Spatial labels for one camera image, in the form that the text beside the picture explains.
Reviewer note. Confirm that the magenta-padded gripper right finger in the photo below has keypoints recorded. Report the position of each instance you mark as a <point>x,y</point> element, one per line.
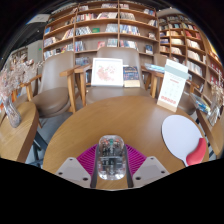
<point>138,158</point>

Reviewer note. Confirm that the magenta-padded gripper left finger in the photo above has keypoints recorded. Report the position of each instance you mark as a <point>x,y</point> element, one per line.
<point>85,158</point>

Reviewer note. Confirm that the transparent computer mouse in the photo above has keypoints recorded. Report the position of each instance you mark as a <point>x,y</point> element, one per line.
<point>111,160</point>

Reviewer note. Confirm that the white mouse pad, red rest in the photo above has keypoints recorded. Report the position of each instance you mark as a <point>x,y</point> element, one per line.
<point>180,136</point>

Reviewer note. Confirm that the round wooden side table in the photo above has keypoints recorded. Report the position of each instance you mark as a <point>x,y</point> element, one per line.
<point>15,140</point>
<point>215,136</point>

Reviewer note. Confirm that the white orange standing sign card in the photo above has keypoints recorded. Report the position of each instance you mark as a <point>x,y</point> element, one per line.
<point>171,90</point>

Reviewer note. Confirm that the stack of colourful books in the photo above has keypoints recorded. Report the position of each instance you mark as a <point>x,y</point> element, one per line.
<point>200,103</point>

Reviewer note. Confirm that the glass vase with pink flowers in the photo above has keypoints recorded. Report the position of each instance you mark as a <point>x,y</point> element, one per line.
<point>12,116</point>

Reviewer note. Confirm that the dark upright book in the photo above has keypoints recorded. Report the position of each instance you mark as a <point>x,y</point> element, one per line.
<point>131,75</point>

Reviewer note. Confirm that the white framed floral picture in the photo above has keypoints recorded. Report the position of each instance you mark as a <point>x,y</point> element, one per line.
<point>106,71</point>

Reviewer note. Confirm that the stack of blue books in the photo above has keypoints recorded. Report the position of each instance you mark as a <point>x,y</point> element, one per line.
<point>154,68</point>

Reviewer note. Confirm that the distant wooden bookshelf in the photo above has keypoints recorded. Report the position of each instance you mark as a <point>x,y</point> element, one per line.
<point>19,55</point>

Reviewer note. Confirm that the curved wooden bookshelf unit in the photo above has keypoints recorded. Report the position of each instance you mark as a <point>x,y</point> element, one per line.
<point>190,46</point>

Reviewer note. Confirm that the flat wooden bookshelf unit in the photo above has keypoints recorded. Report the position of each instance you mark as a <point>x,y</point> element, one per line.
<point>103,33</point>

